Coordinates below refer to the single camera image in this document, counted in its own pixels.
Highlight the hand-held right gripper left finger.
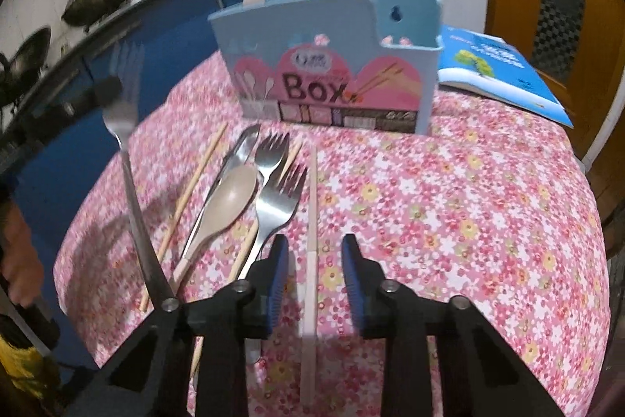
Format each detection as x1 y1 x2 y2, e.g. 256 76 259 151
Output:
85 234 294 417

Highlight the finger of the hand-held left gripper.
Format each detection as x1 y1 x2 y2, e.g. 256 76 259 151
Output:
73 77 124 121

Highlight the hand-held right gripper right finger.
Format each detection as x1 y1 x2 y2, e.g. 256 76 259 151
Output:
341 233 567 417

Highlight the wooden chopstick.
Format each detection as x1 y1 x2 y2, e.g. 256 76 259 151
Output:
139 122 229 313
299 147 319 401
190 141 304 379

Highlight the metal fork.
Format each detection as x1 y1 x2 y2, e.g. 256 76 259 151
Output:
104 41 179 308
254 131 292 188
244 163 308 366

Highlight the beige plastic spoon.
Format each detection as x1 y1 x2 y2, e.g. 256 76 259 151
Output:
170 165 259 295

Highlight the blue plastic utensil box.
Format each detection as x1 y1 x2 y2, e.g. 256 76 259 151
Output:
207 0 444 135

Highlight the person's left hand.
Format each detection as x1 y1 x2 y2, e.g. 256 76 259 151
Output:
0 202 46 306

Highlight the pink floral tablecloth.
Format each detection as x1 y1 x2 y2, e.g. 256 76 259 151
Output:
53 50 613 417

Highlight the yellow clothing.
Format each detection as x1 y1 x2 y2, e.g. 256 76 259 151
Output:
0 339 62 403

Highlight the blue book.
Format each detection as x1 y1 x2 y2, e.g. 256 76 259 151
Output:
437 23 576 129

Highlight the dark wok with handle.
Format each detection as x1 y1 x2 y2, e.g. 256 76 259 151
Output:
0 26 52 105

